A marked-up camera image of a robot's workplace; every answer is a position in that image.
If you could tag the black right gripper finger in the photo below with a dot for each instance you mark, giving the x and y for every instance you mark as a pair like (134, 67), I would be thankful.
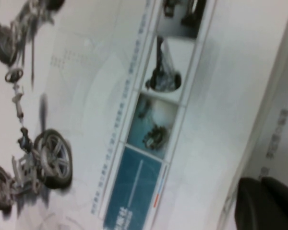
(268, 206)

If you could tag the white car suspension book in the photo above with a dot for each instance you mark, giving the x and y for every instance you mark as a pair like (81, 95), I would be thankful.
(86, 95)

